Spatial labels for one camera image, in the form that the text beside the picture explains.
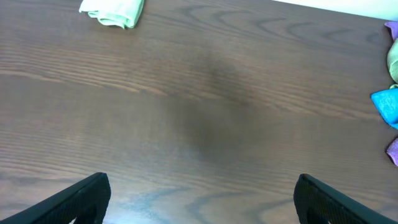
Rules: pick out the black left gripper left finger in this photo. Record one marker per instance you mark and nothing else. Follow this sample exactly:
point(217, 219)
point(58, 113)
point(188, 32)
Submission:
point(84, 202)

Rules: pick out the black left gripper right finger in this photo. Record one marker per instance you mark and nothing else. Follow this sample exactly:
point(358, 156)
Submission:
point(316, 202)

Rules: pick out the light green cloth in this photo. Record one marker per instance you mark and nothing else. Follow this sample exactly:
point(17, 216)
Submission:
point(121, 13)

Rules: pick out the purple cloth near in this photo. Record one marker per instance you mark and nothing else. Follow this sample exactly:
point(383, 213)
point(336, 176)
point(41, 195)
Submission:
point(392, 151)

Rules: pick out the purple cloth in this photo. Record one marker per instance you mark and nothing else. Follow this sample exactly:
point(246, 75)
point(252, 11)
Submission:
point(392, 151)
point(393, 29)

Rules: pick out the blue cloth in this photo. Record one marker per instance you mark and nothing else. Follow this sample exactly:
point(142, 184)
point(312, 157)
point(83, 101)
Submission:
point(386, 103)

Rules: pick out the olive green cloth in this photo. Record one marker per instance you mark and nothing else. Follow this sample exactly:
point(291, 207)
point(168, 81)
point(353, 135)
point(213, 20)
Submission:
point(392, 63)

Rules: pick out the purple cloth far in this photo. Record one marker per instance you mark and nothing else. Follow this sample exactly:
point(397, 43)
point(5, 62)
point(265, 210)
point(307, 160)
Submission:
point(393, 29)

